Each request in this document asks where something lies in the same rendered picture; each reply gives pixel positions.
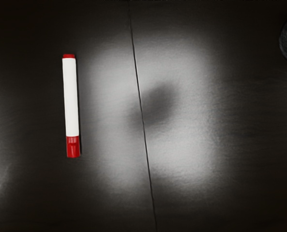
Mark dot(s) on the white marker with red cap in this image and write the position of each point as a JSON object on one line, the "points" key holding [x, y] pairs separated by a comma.
{"points": [[70, 101]]}

